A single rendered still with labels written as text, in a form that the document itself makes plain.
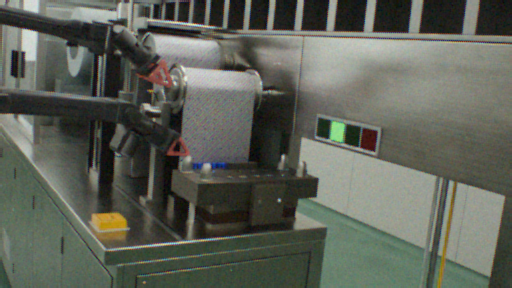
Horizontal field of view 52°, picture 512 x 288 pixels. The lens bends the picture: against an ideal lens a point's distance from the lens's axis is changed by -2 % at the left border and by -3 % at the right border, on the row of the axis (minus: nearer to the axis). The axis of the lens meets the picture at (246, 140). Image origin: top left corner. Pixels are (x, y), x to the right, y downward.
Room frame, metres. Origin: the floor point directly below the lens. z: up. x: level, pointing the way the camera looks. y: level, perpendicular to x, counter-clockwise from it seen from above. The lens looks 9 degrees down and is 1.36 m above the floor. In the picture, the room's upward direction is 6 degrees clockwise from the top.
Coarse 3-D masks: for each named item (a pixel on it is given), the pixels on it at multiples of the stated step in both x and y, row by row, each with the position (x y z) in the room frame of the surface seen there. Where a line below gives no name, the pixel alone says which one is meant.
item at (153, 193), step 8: (160, 104) 1.57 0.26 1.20; (168, 104) 1.57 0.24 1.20; (152, 112) 1.55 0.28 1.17; (160, 112) 1.56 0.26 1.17; (168, 112) 1.57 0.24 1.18; (160, 120) 1.56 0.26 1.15; (168, 120) 1.57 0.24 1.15; (152, 152) 1.57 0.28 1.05; (160, 152) 1.57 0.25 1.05; (152, 160) 1.57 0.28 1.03; (160, 160) 1.57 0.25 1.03; (152, 168) 1.56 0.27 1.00; (160, 168) 1.57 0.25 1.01; (152, 176) 1.56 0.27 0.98; (160, 176) 1.57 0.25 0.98; (152, 184) 1.56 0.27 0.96; (160, 184) 1.57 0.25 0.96; (152, 192) 1.56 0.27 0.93; (160, 192) 1.57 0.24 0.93; (144, 200) 1.54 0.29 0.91; (152, 200) 1.55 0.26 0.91; (160, 200) 1.56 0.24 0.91
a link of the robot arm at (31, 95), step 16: (0, 96) 1.08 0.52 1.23; (16, 96) 1.14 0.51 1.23; (32, 96) 1.17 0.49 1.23; (48, 96) 1.20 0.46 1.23; (64, 96) 1.24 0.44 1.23; (80, 96) 1.28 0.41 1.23; (0, 112) 1.09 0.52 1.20; (16, 112) 1.15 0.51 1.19; (32, 112) 1.18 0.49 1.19; (48, 112) 1.21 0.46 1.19; (64, 112) 1.24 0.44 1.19; (80, 112) 1.27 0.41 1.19; (96, 112) 1.31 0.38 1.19; (112, 112) 1.33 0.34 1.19
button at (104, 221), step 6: (96, 216) 1.30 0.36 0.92; (102, 216) 1.30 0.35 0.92; (108, 216) 1.31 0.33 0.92; (114, 216) 1.31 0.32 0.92; (120, 216) 1.32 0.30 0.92; (96, 222) 1.28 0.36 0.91; (102, 222) 1.26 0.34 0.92; (108, 222) 1.27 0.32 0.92; (114, 222) 1.28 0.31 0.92; (120, 222) 1.29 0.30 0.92; (126, 222) 1.29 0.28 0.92; (102, 228) 1.26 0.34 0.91; (108, 228) 1.27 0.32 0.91; (114, 228) 1.28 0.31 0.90
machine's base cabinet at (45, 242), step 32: (0, 160) 2.89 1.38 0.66; (0, 192) 2.87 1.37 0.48; (32, 192) 2.04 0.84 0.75; (0, 224) 2.85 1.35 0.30; (32, 224) 2.03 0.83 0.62; (64, 224) 1.58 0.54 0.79; (0, 256) 2.85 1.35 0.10; (32, 256) 2.01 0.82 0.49; (64, 256) 1.56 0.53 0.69; (96, 256) 1.30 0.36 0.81; (192, 256) 1.26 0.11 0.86; (224, 256) 1.31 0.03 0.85; (256, 256) 1.36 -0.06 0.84; (288, 256) 1.43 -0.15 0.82; (320, 256) 1.49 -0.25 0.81
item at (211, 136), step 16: (192, 112) 1.53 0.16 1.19; (208, 112) 1.55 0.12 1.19; (224, 112) 1.58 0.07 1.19; (240, 112) 1.61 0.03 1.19; (192, 128) 1.53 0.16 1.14; (208, 128) 1.56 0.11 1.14; (224, 128) 1.59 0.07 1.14; (240, 128) 1.62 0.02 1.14; (192, 144) 1.53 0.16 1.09; (208, 144) 1.56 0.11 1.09; (224, 144) 1.59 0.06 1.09; (240, 144) 1.62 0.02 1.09; (192, 160) 1.53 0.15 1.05; (208, 160) 1.56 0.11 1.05; (224, 160) 1.59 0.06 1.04; (240, 160) 1.62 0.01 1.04
